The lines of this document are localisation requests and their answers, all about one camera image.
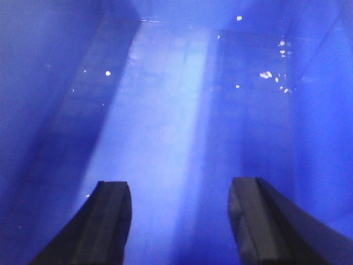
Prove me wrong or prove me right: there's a blue bin right front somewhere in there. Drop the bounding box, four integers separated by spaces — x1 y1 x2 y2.
1 1 352 264

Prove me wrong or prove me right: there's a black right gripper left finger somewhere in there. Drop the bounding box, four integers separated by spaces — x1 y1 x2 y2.
31 181 132 264

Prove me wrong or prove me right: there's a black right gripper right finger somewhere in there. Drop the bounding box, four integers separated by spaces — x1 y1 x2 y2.
228 177 352 264

